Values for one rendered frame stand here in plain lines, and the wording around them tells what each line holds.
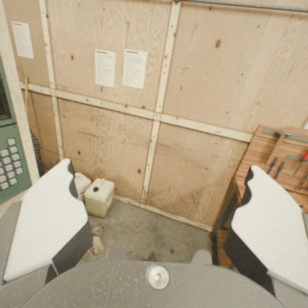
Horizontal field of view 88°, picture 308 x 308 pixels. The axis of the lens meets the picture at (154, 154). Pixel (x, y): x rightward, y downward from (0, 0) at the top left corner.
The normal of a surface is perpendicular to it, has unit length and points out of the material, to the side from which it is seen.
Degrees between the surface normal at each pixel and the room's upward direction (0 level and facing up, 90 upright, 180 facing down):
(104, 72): 90
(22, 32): 90
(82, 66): 90
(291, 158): 90
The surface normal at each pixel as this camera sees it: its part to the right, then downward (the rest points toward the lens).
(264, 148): -0.28, 0.40
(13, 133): 0.94, 0.28
